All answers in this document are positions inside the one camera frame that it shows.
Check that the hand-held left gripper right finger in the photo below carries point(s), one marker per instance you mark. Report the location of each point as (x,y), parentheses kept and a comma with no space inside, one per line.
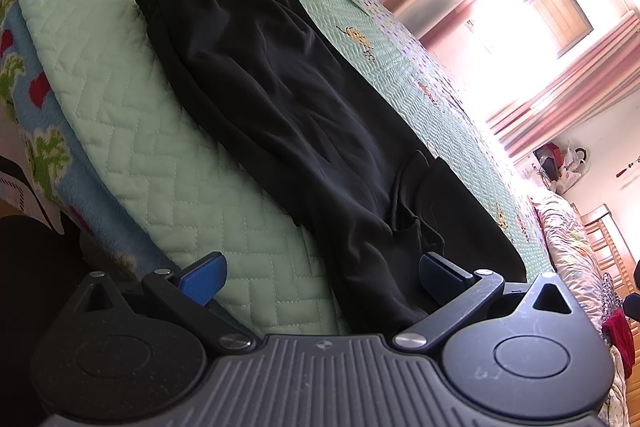
(440,279)

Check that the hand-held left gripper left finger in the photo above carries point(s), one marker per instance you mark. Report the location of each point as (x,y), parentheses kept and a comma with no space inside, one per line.
(202,279)

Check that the black pants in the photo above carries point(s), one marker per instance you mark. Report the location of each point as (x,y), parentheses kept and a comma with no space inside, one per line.
(280,97)

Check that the floral satin quilt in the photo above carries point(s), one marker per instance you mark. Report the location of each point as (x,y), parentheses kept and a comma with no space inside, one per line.
(570,237)

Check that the green quilted bee bedspread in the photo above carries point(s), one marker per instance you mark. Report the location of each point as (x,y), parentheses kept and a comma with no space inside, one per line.
(125,132)

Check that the wooden headboard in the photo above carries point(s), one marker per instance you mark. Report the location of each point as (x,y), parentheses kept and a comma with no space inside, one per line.
(607,242)

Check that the dark patterned pillow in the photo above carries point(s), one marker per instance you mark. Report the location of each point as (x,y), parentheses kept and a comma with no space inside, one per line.
(612,289)

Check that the white plastic bags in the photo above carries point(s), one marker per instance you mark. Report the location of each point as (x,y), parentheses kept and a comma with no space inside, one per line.
(574,169)

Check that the red and blue cloth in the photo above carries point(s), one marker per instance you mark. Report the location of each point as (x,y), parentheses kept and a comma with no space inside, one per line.
(619,332)

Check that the blue cartoon blanket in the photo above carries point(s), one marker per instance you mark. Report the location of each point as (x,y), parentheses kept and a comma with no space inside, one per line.
(45,167)

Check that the red hanging ornament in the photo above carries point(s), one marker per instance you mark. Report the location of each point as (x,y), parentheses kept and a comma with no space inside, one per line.
(627,168)

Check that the window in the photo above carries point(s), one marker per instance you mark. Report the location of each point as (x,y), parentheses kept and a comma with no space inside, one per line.
(555,7)

